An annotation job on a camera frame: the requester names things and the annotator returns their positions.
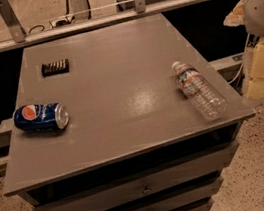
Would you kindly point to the clear plastic water bottle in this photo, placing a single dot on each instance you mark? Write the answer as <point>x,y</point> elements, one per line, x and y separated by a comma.
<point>204,97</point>

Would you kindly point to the grey drawer cabinet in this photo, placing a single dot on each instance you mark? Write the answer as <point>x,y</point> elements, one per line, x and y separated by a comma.
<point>134,142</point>

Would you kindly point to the white power strip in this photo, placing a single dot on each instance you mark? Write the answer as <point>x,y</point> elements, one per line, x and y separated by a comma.
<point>61,22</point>

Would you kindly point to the small black ridged block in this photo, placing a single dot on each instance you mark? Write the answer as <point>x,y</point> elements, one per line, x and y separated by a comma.
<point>57,67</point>

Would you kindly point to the blue Pepsi can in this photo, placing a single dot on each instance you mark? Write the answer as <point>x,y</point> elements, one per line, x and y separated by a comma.
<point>45,117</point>

